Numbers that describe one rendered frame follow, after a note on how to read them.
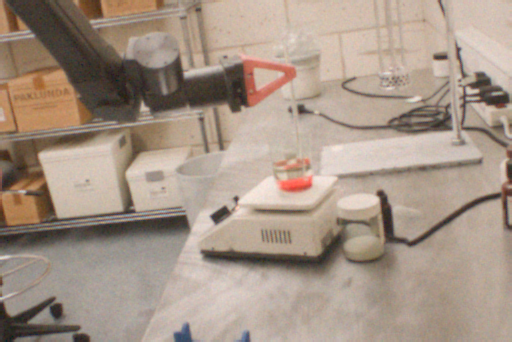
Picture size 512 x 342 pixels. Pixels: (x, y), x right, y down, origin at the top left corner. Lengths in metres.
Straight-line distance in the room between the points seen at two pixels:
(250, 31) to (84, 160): 0.97
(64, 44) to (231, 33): 2.59
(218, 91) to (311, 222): 0.22
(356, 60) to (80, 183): 1.39
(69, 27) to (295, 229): 0.41
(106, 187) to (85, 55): 2.44
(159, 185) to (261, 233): 2.22
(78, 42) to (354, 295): 0.46
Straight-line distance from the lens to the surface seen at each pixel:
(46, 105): 3.31
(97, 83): 0.96
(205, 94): 0.98
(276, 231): 1.04
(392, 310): 0.90
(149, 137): 3.65
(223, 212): 1.11
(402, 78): 1.41
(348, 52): 3.47
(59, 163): 3.37
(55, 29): 0.90
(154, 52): 0.93
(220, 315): 0.94
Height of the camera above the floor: 1.18
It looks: 17 degrees down
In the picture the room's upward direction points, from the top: 9 degrees counter-clockwise
